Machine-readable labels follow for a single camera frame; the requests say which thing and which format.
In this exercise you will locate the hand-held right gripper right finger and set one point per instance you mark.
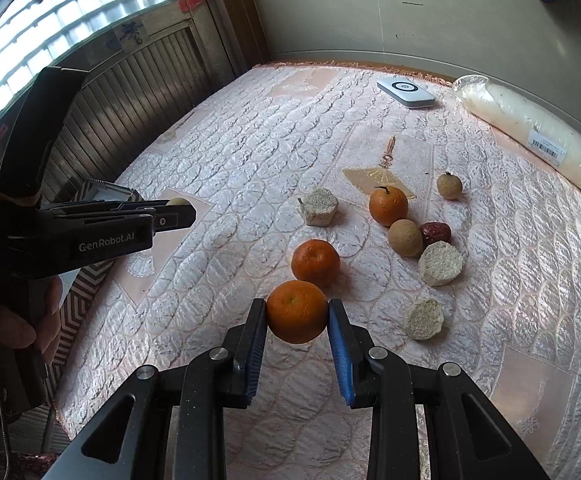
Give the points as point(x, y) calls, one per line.
point(343, 355)

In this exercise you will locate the white sticker with blue print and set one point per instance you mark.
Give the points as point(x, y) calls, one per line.
point(130, 35)

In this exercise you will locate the person's left hand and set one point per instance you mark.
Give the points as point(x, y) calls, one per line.
point(5, 327)

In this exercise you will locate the bagged white radish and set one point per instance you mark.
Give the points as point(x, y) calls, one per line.
point(520, 115)

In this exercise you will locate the ribbed brown door panel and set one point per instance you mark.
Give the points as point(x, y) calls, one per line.
point(135, 85)

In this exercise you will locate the angular peeled sugarcane piece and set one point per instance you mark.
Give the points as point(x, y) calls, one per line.
point(319, 207)

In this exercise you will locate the round peeled sugarcane piece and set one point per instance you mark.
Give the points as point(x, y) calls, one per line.
point(440, 262)
point(424, 319)

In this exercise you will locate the small tan longan with stem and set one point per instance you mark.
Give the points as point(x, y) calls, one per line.
point(449, 186)

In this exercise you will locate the white box with striped rim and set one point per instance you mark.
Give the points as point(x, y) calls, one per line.
point(88, 285)

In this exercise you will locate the orange tangerine with stem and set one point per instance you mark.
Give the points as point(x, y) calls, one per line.
point(388, 206)

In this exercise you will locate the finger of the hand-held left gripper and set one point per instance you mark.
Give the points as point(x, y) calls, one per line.
point(173, 217)
point(145, 204)

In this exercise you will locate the pink quilted bed cover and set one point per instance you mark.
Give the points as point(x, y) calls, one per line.
point(270, 160)

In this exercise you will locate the glass block window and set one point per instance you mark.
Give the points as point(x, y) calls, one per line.
point(70, 25)

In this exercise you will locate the red date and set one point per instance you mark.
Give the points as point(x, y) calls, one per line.
point(436, 232)

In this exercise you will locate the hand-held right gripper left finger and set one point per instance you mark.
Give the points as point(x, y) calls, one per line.
point(255, 340)

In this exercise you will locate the white power bank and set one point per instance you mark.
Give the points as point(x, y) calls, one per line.
point(405, 91)

